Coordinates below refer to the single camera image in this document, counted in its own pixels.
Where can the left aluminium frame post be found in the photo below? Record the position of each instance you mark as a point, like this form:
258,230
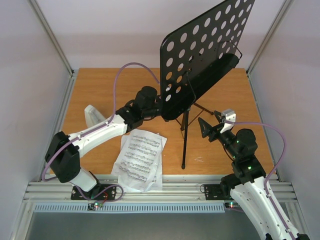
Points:
47,28

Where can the black music stand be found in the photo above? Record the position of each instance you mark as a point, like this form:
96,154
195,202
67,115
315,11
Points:
195,56

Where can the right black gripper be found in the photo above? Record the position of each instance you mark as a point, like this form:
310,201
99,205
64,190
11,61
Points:
215,131

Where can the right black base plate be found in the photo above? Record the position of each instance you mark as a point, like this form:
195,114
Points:
214,192

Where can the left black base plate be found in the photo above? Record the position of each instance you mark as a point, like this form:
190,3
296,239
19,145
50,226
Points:
101,192

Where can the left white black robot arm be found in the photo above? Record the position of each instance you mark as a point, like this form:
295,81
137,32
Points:
65,151

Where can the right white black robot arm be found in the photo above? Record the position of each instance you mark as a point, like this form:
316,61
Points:
249,185

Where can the white sheet music paper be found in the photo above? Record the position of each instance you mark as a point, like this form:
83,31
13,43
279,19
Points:
140,144

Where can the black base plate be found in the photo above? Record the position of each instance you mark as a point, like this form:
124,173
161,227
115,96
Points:
214,192
101,192

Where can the grey slotted cable duct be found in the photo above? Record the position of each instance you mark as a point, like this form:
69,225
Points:
130,208

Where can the white metronome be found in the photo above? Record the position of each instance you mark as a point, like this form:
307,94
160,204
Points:
92,116

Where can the right aluminium frame post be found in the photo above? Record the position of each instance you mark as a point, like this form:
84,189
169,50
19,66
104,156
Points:
270,33

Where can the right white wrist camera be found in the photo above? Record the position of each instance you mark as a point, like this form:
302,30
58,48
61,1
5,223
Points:
228,118

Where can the aluminium frame post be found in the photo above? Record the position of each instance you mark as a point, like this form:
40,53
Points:
270,33
47,28

